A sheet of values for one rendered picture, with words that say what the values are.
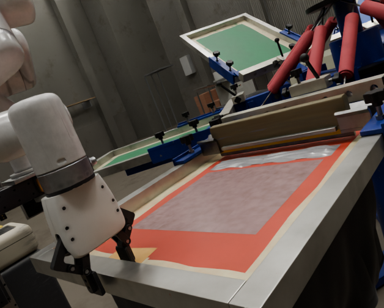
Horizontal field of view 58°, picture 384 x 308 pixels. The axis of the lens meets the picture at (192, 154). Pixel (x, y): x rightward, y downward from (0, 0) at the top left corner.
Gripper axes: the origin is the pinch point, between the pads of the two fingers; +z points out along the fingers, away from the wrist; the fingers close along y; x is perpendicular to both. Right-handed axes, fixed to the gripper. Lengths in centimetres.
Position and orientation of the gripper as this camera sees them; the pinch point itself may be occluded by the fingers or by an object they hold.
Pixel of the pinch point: (111, 271)
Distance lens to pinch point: 58.6
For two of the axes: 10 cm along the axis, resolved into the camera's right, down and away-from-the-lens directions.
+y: -6.2, 3.8, -6.9
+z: 3.5, 9.2, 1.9
